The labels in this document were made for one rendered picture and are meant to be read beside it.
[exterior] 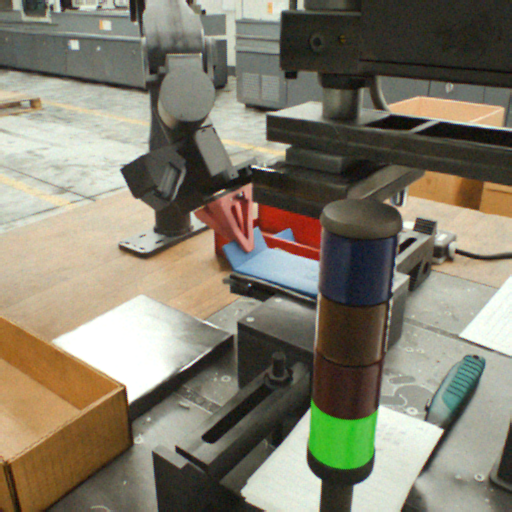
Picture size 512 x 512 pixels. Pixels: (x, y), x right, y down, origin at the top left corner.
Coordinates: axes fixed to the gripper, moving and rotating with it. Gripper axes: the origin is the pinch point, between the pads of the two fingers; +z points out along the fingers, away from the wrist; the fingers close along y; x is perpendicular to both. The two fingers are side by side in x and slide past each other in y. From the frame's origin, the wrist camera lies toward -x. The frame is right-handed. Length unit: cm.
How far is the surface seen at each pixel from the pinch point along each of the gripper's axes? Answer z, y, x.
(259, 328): 6.7, 7.8, -11.7
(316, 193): -3.3, 19.1, -9.3
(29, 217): -48, -280, 132
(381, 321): 2.3, 32.1, -27.7
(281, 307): 6.6, 7.4, -7.1
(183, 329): 5.6, -6.7, -9.0
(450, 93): -2, -132, 455
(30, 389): 2.9, -13.3, -25.7
